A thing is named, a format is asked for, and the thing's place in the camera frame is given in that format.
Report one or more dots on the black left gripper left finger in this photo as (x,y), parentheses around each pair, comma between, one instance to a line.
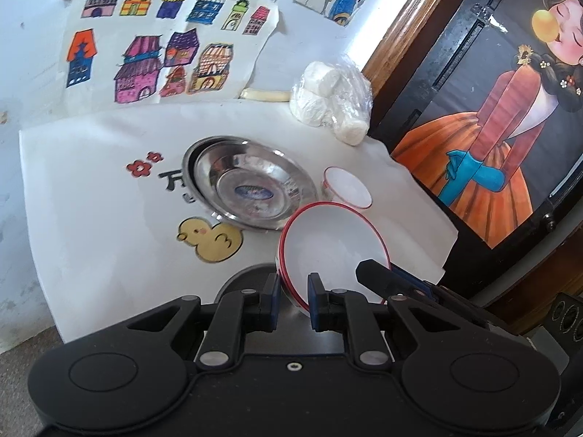
(237,314)

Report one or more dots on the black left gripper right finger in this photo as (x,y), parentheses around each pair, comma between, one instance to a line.
(348,313)

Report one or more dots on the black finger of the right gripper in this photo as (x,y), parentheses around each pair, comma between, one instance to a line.
(388,281)

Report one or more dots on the large white red-rimmed bowl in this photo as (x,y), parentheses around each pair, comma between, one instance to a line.
(330,239)

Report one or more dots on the small white red-rimmed bowl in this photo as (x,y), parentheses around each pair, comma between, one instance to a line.
(342,186)

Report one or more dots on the stainless steel plate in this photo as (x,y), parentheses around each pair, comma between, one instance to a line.
(258,184)
(188,168)

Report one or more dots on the plastic bag of white rolls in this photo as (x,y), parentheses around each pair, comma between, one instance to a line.
(335,95)

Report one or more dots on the orange dress girl poster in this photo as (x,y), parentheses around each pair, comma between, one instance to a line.
(472,160)

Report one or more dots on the houses drawing paper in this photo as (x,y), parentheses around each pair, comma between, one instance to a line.
(119,53)

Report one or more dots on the cream stick by wall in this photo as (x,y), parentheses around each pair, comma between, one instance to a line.
(266,96)

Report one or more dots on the wooden door frame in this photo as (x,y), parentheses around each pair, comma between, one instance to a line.
(405,44)

